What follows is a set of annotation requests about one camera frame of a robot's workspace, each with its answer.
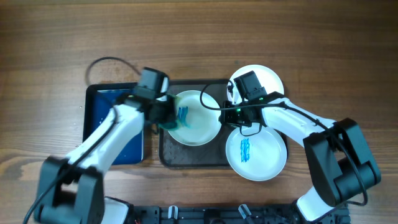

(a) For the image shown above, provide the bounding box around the green yellow sponge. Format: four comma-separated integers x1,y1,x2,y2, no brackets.
159,95,183,131

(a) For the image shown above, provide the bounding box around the white plate stained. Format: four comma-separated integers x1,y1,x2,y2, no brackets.
169,90,221,146
226,65,285,105
225,124,287,182

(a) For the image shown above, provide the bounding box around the white plate back stained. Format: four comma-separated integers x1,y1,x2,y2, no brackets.
226,65,285,105

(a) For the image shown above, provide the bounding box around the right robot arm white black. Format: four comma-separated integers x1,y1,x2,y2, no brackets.
220,92,381,222

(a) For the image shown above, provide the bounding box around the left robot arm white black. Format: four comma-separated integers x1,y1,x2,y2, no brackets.
24,95,176,224

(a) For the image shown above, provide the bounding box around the dark brown serving tray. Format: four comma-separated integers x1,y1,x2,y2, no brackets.
158,79,233,169

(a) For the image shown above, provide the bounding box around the blue water tray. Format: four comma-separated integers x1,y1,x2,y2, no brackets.
83,83,144,165

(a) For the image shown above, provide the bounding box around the white plate front stained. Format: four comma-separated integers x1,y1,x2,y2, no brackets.
225,124,287,182

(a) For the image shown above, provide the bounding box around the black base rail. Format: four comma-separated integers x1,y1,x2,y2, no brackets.
102,203,352,224

